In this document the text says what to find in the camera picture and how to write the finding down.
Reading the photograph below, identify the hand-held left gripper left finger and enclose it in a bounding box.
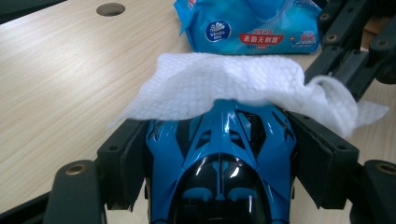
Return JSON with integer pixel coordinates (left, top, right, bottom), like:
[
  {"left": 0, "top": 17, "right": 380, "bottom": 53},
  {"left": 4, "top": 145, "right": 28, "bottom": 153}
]
[{"left": 96, "top": 119, "right": 150, "bottom": 211}]

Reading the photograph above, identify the white wet wipe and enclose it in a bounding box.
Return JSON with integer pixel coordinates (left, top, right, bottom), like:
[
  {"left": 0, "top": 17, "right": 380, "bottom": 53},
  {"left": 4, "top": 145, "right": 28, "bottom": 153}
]
[{"left": 108, "top": 51, "right": 390, "bottom": 139}]

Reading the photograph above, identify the blue wet wipes pack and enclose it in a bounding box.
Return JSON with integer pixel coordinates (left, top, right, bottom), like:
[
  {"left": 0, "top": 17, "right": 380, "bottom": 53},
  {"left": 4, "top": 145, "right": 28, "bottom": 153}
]
[{"left": 173, "top": 0, "right": 323, "bottom": 55}]

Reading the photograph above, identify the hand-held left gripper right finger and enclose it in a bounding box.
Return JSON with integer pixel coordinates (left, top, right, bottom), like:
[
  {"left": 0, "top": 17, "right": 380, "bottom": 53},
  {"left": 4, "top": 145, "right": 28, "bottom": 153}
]
[{"left": 288, "top": 111, "right": 361, "bottom": 209}]

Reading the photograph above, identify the blue toy car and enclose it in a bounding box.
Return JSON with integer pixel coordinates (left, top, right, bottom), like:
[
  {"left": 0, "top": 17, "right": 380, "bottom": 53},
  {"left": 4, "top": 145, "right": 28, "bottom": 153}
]
[{"left": 144, "top": 99, "right": 298, "bottom": 224}]

